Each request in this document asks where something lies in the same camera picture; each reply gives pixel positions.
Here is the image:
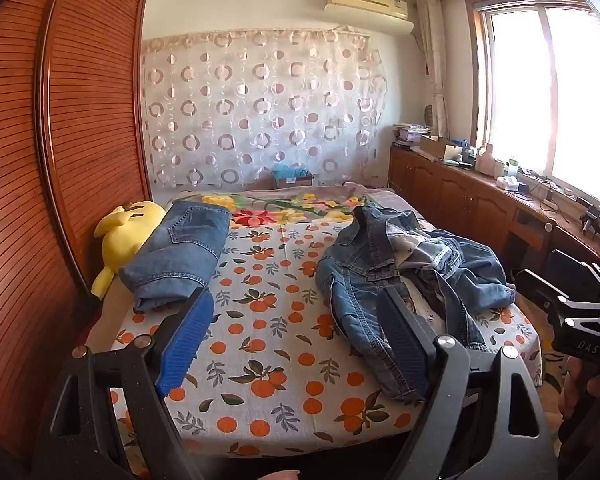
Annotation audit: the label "small black stand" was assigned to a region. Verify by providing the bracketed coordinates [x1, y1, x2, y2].
[580, 206, 600, 237]

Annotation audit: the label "cardboard box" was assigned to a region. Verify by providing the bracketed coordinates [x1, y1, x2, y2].
[419, 135, 463, 161]

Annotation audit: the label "orange-print bed sheet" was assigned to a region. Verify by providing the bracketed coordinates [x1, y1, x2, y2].
[87, 220, 543, 480]

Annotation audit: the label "white bottle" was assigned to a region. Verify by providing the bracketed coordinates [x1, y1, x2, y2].
[475, 144, 496, 177]

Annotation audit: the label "stack of papers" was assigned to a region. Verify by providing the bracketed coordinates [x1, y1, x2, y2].
[392, 122, 433, 148]

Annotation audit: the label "person's right hand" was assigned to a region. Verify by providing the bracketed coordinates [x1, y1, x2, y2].
[561, 359, 600, 421]

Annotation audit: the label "white window curtain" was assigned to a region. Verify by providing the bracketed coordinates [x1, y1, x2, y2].
[415, 0, 451, 138]

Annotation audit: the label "white air conditioner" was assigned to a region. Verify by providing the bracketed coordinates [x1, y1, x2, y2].
[323, 0, 414, 36]

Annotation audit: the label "yellow plush toy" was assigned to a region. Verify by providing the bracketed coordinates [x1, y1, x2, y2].
[91, 200, 167, 298]

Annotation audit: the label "floral blanket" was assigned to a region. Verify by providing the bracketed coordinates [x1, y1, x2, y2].
[167, 182, 431, 231]

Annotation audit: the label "wood-framed window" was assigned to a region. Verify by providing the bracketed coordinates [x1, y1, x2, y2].
[472, 0, 600, 211]

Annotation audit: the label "black cable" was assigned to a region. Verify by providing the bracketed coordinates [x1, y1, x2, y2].
[520, 170, 577, 211]

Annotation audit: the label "folded blue denim jeans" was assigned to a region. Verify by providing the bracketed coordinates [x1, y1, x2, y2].
[119, 199, 231, 313]

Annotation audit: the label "circle-patterned sheer curtain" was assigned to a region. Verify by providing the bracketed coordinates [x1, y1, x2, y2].
[140, 27, 388, 191]

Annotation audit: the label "small blue-topped box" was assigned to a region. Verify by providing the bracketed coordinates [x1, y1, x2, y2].
[271, 161, 315, 190]

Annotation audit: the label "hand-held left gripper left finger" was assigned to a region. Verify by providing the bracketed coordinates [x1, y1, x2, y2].
[32, 285, 216, 480]

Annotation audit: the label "wooden louvered wardrobe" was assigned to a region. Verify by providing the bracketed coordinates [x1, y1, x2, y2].
[0, 0, 153, 461]

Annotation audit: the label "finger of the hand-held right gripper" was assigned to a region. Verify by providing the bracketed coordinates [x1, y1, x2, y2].
[514, 267, 568, 313]
[545, 249, 600, 301]

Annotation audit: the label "blue denim jeans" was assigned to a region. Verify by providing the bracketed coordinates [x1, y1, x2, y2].
[316, 204, 517, 403]
[119, 199, 231, 313]

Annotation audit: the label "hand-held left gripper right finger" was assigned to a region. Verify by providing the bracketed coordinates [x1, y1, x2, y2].
[376, 284, 561, 480]

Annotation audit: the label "wooden cabinet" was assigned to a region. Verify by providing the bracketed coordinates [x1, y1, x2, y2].
[387, 142, 600, 281]

